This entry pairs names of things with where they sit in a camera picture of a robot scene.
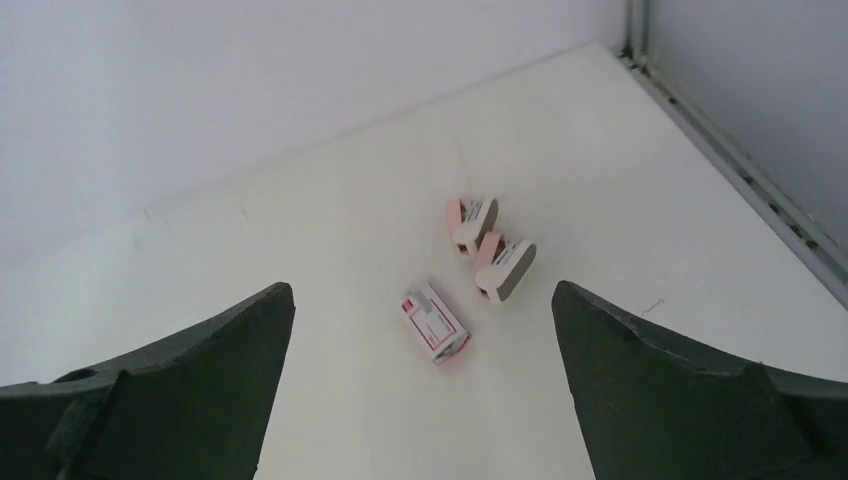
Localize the aluminium right frame rail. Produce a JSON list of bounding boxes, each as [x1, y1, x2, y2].
[[620, 1, 847, 303]]

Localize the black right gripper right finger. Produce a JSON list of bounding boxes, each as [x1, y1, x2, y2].
[[551, 281, 847, 479]]

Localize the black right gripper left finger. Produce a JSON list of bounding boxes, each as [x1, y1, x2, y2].
[[1, 282, 296, 479]]

